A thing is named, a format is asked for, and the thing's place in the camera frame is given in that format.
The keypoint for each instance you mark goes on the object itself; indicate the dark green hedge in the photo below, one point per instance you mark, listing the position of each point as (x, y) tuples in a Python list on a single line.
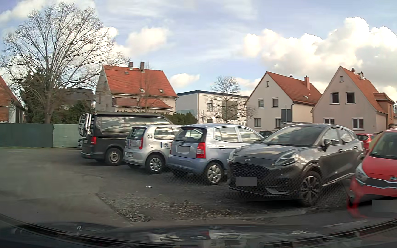
[(183, 119)]

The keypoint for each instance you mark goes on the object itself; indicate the white flat-roofed building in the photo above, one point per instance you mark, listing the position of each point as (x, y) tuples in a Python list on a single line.
[(212, 106)]

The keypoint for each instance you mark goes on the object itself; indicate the light blue car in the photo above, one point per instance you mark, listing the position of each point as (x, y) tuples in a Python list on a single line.
[(205, 148)]

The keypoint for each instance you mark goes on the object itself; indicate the small bare tree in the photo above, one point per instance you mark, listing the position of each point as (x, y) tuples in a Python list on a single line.
[(226, 100)]

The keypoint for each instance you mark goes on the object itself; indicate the small silver car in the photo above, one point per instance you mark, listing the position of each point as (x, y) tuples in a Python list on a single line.
[(146, 146)]

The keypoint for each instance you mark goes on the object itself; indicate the beige house with orange roof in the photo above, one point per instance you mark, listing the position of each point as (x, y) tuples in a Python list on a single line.
[(136, 89), (353, 103)]

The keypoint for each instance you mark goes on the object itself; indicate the cream house with red roof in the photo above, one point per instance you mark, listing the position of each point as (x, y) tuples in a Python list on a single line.
[(281, 103)]

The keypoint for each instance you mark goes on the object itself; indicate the black van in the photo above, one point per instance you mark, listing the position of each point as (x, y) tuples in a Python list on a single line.
[(112, 132)]

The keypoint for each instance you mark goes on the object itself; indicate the dark grey car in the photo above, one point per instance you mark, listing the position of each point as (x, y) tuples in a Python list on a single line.
[(288, 162)]

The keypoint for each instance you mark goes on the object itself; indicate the car's own bonnet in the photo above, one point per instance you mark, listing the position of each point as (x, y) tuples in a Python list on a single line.
[(198, 236)]

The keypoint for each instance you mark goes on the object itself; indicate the large bare tree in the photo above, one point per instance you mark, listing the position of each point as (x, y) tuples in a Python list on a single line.
[(55, 55)]

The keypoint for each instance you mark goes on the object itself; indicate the dark evergreen trees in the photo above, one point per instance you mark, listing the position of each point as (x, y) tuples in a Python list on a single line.
[(38, 100)]

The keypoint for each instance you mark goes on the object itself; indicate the grey asphalt road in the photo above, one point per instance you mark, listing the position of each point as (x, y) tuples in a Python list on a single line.
[(47, 182)]

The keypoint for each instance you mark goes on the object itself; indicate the small red car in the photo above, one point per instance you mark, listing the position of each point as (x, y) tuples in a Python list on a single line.
[(365, 138)]

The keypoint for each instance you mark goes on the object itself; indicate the green screened fence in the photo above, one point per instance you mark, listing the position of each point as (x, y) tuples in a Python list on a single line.
[(22, 135)]

